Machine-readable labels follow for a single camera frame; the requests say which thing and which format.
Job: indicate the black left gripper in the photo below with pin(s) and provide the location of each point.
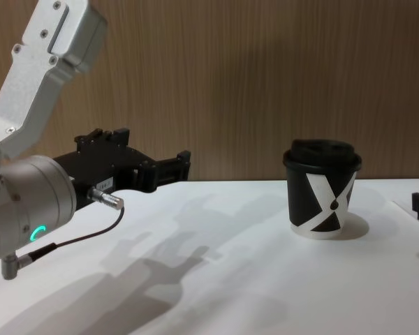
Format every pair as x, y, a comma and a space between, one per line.
101, 167

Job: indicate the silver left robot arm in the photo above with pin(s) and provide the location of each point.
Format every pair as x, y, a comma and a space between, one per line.
35, 195

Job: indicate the black and white paper cup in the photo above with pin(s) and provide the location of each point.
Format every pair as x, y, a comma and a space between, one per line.
321, 206

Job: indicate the black plastic cup lid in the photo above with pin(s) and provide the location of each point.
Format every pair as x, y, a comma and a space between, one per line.
322, 153

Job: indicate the white table cloth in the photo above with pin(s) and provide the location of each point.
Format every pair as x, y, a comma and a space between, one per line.
230, 279

